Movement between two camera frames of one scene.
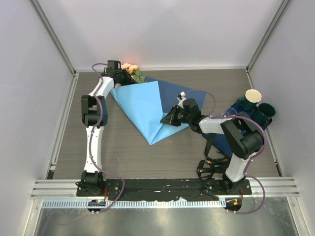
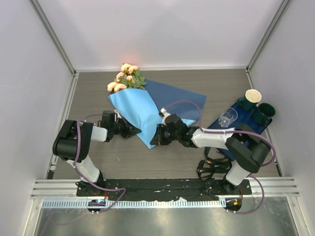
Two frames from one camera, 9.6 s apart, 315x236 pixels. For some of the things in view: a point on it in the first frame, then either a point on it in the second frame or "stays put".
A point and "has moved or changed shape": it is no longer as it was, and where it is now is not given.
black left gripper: x=129 y=80 → x=130 y=130
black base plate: x=163 y=187 stays put
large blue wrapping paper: x=148 y=101 has moved or changed shape
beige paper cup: x=253 y=96 stays put
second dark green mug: x=246 y=104 stays put
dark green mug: x=265 y=111 stays put
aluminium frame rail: x=67 y=188 stays put
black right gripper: x=170 y=119 → x=158 y=139
